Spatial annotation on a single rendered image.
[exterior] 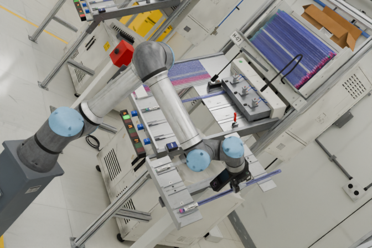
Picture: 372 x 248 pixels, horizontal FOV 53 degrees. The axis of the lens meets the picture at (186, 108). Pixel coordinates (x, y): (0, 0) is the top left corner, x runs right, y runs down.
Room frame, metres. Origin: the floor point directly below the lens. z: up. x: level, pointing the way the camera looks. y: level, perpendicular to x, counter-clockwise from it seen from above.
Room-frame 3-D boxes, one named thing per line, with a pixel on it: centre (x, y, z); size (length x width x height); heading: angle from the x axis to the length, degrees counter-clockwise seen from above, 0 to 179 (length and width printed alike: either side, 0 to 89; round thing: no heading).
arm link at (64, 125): (1.23, 0.28, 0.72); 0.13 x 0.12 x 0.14; 175
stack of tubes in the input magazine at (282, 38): (2.26, -0.20, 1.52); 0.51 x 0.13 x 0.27; 46
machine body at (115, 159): (2.39, -0.25, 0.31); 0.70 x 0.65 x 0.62; 46
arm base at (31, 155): (1.22, 0.28, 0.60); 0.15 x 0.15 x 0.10
